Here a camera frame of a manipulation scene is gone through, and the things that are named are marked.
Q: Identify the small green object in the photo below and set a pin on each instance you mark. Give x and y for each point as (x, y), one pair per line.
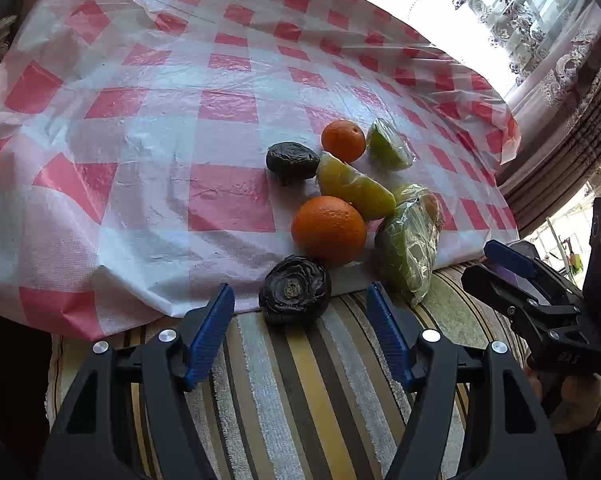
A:
(575, 262)

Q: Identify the dark wrinkled fruit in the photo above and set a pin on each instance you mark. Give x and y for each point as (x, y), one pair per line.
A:
(294, 291)
(292, 161)

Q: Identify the small green fruit wedge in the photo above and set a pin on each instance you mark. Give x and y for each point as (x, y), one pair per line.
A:
(389, 146)

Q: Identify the beige embroidered curtain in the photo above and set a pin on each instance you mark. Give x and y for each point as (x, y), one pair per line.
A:
(565, 80)

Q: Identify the red white checked tablecloth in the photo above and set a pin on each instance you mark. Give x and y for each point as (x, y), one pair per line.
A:
(155, 125)

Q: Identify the yellow-green fruit piece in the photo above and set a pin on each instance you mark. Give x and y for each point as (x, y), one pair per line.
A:
(428, 200)

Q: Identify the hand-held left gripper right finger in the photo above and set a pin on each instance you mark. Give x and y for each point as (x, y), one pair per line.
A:
(386, 332)

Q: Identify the large green fruit piece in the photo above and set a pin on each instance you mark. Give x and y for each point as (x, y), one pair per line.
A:
(408, 255)

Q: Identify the striped towel cloth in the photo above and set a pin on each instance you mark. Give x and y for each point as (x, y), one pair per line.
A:
(280, 400)

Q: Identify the person's right hand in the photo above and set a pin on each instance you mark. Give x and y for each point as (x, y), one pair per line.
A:
(577, 400)

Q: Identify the small orange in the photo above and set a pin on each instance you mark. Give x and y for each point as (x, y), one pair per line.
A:
(344, 141)

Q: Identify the metal-framed glass table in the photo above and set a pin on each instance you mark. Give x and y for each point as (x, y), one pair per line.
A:
(555, 240)

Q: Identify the large orange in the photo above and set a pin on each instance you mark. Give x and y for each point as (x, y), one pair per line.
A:
(329, 230)

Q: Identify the brown pleated curtain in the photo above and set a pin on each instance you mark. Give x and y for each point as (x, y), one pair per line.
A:
(560, 165)

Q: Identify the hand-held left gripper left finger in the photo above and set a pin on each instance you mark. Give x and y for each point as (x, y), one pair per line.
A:
(211, 332)

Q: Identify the yellow-green fruit wedge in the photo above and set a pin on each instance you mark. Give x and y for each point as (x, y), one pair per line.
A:
(358, 191)

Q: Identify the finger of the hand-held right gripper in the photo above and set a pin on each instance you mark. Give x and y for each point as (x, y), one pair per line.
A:
(500, 294)
(507, 256)

